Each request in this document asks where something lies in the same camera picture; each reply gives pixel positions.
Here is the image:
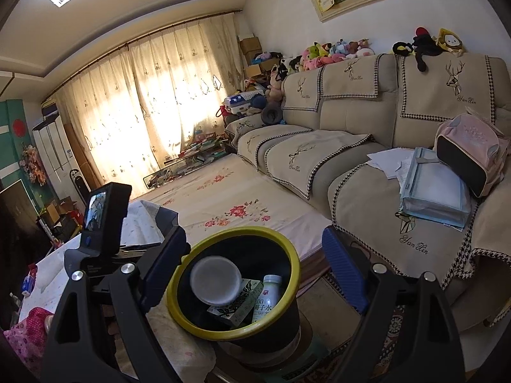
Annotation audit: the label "small white carton box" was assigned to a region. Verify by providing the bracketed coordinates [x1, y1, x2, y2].
[207, 279, 263, 328]

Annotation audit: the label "pile of plush toys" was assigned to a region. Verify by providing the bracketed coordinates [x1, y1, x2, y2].
[267, 27, 465, 100]

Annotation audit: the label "artificial flower bouquet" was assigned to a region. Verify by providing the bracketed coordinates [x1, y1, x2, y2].
[19, 144, 47, 187]

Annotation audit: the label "white dotted tablecloth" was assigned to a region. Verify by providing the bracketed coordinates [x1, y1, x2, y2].
[17, 199, 217, 383]

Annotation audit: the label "pink backpack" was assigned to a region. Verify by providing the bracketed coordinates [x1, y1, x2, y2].
[434, 107, 510, 199]

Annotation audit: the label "cream window curtains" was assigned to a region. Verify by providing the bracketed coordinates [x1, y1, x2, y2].
[54, 14, 243, 197]

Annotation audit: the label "glass tray with clutter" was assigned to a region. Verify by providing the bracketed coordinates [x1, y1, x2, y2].
[143, 136, 229, 189]

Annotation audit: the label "black tower fan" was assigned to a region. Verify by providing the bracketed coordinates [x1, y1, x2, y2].
[69, 169, 90, 206]

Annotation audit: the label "green white drink bottle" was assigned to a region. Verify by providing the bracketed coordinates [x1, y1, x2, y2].
[252, 275, 282, 322]

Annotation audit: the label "light blue folder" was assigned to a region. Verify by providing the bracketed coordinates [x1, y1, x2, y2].
[399, 147, 472, 229]

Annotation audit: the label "white papers on sofa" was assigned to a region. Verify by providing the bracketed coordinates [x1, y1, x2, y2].
[367, 148, 414, 180]

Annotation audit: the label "pink floral sleeve forearm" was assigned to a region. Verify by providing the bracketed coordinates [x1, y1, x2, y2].
[4, 307, 54, 378]

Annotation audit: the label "blue tissue packet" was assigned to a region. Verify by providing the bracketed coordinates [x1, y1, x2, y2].
[22, 264, 37, 297]

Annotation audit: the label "black flat television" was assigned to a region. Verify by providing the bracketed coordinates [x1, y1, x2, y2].
[1, 180, 50, 308]

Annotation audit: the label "floral beige bed sheet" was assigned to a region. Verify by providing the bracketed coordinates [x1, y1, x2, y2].
[140, 155, 330, 260]

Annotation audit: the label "yellow-rimmed black trash bin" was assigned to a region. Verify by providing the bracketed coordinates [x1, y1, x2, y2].
[165, 227, 301, 353]

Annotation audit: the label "beige sofa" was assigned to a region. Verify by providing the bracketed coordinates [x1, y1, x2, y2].
[226, 54, 510, 331]

